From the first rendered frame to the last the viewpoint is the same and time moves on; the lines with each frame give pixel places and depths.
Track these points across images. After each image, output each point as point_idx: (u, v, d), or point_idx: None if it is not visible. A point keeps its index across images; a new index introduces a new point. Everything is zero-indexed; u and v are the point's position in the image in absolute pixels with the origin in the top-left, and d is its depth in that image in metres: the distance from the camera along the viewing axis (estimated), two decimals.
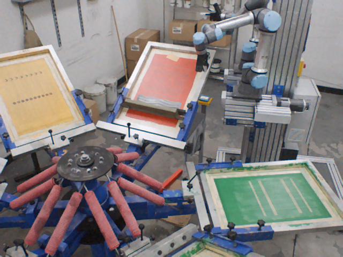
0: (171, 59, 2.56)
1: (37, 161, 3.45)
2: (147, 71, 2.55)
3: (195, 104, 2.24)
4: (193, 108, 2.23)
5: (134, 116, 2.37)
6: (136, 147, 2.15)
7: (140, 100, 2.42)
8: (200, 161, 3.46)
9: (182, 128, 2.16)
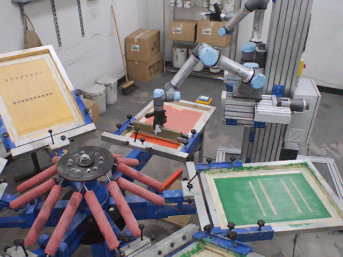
0: (176, 109, 2.91)
1: (37, 161, 3.45)
2: None
3: (198, 134, 2.46)
4: (195, 136, 2.43)
5: (138, 138, 2.50)
6: (139, 152, 2.21)
7: None
8: (200, 161, 3.46)
9: (185, 145, 2.30)
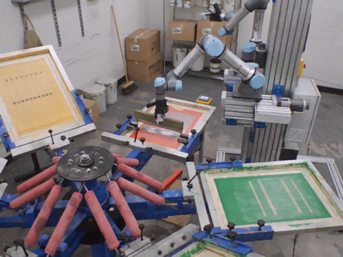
0: (176, 109, 2.91)
1: (37, 161, 3.45)
2: (153, 113, 2.85)
3: (198, 134, 2.46)
4: (195, 136, 2.43)
5: (138, 138, 2.50)
6: (139, 152, 2.21)
7: (145, 129, 2.61)
8: (200, 161, 3.46)
9: (185, 145, 2.30)
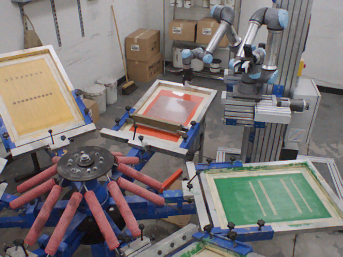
0: (176, 94, 2.83)
1: (37, 161, 3.45)
2: (153, 100, 2.78)
3: (198, 125, 2.41)
4: (195, 127, 2.38)
5: (138, 131, 2.47)
6: (139, 150, 2.19)
7: None
8: (200, 161, 3.46)
9: (185, 140, 2.27)
